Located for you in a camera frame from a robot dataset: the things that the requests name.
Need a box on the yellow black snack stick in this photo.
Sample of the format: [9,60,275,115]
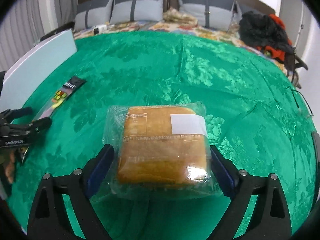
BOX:
[33,76,86,121]

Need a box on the square cake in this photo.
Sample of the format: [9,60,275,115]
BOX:
[103,102,221,200]

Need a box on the operator left hand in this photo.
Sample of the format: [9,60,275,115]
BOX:
[1,147,28,185]

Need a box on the white cardboard box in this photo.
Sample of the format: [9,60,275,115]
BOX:
[1,29,77,111]

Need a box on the green patterned bedspread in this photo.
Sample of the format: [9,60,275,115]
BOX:
[8,31,316,231]

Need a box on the white charger block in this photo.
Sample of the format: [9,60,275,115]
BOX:
[93,24,108,35]

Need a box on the left grey pillow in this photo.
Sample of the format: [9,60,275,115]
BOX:
[74,0,113,31]

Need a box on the grey pillow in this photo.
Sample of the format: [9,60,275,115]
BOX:
[233,1,262,23]
[110,0,164,24]
[74,0,113,31]
[178,0,235,31]

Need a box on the grey curtain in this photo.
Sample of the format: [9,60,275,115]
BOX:
[54,0,77,27]

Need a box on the middle grey pillow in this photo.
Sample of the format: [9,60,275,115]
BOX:
[110,0,164,24]

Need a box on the floral bedsheet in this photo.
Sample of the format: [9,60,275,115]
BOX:
[73,19,293,75]

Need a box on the orange garment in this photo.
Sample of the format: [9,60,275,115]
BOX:
[256,14,294,61]

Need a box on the beige folded cloth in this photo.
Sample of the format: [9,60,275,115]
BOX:
[163,7,198,27]

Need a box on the far right grey pillow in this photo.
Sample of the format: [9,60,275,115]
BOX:
[233,1,262,23]

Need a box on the black cable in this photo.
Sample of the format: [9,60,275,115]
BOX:
[286,86,315,118]

